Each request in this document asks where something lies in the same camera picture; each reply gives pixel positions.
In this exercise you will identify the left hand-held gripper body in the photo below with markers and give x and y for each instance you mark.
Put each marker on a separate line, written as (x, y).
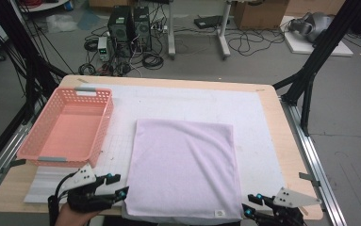
(87, 199)

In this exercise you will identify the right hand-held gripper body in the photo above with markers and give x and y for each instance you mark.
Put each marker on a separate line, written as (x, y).
(288, 216)

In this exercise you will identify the pink plastic basket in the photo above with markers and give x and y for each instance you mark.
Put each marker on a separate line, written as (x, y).
(71, 132)

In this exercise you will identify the lilac printed towel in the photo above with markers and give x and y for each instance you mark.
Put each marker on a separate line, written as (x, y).
(184, 166)

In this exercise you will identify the person's left hand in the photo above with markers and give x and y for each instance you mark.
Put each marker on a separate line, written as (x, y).
(71, 218)

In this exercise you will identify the white grid mat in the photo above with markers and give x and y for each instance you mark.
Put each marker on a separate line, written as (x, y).
(184, 100)

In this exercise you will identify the grey bench power supply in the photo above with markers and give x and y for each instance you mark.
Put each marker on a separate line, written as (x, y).
(103, 48)

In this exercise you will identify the black computer tower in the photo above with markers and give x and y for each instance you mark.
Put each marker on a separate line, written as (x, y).
(142, 29)
(120, 31)

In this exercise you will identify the white floor board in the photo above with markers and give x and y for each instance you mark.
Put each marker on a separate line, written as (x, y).
(303, 47)

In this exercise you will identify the white desk leg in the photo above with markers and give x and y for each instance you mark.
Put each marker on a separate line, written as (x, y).
(171, 31)
(223, 34)

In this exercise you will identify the clear plastic bag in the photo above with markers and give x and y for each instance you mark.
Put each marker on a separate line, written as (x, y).
(62, 23)

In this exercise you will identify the brown cardboard box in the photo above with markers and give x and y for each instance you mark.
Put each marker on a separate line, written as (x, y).
(106, 3)
(316, 6)
(259, 14)

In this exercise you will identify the white round table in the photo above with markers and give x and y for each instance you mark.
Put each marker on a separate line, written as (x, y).
(49, 5)

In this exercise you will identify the flat black device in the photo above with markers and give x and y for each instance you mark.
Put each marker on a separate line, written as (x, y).
(209, 21)

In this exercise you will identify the aluminium rail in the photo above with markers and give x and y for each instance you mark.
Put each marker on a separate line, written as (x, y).
(14, 141)
(330, 207)

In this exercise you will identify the metal bracket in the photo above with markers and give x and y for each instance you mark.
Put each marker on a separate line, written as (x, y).
(308, 177)
(18, 162)

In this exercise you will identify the black frame stand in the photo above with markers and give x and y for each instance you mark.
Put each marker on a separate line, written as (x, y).
(30, 72)
(307, 72)

